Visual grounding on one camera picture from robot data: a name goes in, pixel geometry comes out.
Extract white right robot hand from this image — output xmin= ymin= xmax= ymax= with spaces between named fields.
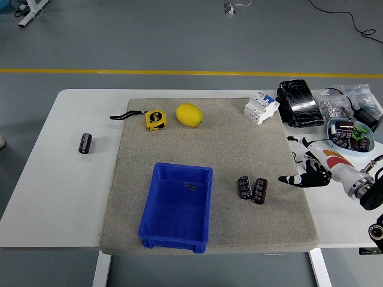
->
xmin=278 ymin=136 xmax=365 ymax=192

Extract dark brown cylindrical battery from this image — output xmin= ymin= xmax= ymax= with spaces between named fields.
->
xmin=251 ymin=178 xmax=269 ymax=205

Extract black cylindrical battery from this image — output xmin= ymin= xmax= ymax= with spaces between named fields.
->
xmin=238 ymin=176 xmax=253 ymax=200
xmin=78 ymin=133 xmax=93 ymax=155

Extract blue plastic box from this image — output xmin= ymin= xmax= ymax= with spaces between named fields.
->
xmin=138 ymin=162 xmax=214 ymax=254

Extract light blue bowl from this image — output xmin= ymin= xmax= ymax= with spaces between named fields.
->
xmin=326 ymin=118 xmax=376 ymax=157

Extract dark printed capacitor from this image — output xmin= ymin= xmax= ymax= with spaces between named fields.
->
xmin=331 ymin=130 xmax=350 ymax=149

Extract green plastic parts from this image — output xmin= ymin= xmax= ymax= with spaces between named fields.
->
xmin=351 ymin=127 xmax=369 ymax=140

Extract large brown capacitor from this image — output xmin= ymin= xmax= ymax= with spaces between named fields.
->
xmin=334 ymin=120 xmax=355 ymax=133

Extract clear bag of nuts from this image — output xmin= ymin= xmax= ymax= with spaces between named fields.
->
xmin=314 ymin=88 xmax=355 ymax=120

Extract black power adapter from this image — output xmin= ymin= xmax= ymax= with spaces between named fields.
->
xmin=352 ymin=106 xmax=383 ymax=132

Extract black wrapped pack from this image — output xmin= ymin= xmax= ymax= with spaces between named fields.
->
xmin=275 ymin=79 xmax=326 ymax=129

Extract clear bag of blue parts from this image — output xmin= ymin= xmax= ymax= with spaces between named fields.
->
xmin=332 ymin=83 xmax=383 ymax=119

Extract white circuit breaker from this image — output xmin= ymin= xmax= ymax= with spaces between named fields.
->
xmin=243 ymin=92 xmax=281 ymax=126

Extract grey-brown mat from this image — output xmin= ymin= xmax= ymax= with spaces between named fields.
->
xmin=98 ymin=97 xmax=320 ymax=255

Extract white table leg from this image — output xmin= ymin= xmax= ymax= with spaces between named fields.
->
xmin=92 ymin=250 xmax=112 ymax=287
xmin=309 ymin=248 xmax=333 ymax=287

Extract yellow lemon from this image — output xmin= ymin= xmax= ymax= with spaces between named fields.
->
xmin=175 ymin=102 xmax=204 ymax=128

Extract yellow tape measure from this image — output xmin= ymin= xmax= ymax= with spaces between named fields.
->
xmin=109 ymin=109 xmax=168 ymax=132

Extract white floor socket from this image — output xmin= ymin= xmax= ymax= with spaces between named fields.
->
xmin=223 ymin=0 xmax=253 ymax=16

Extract white stand foot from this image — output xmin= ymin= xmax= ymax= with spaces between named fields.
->
xmin=17 ymin=0 xmax=50 ymax=29

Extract black floor cable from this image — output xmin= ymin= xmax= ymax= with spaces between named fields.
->
xmin=308 ymin=0 xmax=383 ymax=45

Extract black cable bundle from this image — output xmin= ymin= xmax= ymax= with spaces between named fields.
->
xmin=13 ymin=2 xmax=31 ymax=18

